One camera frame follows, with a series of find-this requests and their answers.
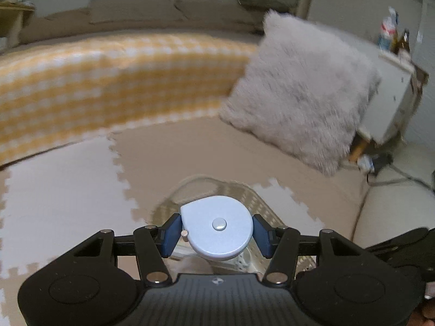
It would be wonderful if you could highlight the beige foam mat tile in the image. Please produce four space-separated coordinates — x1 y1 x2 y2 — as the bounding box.
109 114 366 231

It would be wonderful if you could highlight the white round tape measure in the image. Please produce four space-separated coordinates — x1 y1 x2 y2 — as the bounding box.
180 195 255 262

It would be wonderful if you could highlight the white cabinet with wooden leg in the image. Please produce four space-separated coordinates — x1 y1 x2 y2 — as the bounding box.
349 49 429 163

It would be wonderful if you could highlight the cream plastic lattice basket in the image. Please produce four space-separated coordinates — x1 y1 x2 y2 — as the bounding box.
151 174 317 276

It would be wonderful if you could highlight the black cable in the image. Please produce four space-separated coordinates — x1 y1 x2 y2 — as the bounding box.
366 154 435 191

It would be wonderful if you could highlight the clear bottle with red label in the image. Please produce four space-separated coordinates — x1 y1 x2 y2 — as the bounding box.
378 6 399 51

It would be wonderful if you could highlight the yellow checked bed cover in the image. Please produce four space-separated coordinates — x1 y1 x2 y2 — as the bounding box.
0 33 259 168

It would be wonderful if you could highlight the brown glass bottle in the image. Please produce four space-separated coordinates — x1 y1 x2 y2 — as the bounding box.
394 29 411 57

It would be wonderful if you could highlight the brown bed pillow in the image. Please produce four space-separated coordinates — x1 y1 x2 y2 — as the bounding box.
174 0 262 31
89 0 187 25

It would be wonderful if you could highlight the white fluffy pillow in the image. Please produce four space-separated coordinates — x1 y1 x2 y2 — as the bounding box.
219 10 382 177

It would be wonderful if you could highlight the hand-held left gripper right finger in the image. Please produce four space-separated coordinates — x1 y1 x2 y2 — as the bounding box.
253 214 364 284

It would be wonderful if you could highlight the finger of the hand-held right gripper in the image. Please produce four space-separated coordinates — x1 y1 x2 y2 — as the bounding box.
366 227 429 263

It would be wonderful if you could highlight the wooden shelf unit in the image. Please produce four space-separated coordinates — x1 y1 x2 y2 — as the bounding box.
0 0 36 50

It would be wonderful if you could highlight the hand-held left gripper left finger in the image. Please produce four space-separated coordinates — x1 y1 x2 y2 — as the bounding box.
73 213 182 284

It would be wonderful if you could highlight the brown rolled duvet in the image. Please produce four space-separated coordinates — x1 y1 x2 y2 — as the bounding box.
18 7 269 45

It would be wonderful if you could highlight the white and black power plug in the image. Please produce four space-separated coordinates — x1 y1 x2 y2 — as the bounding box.
358 153 393 174

